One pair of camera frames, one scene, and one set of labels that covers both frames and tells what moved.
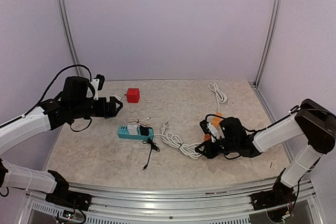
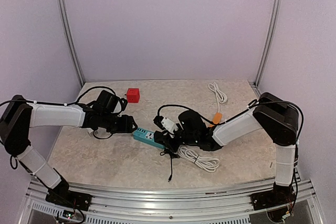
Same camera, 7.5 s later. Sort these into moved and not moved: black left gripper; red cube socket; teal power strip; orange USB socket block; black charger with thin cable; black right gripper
Moved: black left gripper; black charger with thin cable; teal power strip; black right gripper
Not moved: red cube socket; orange USB socket block
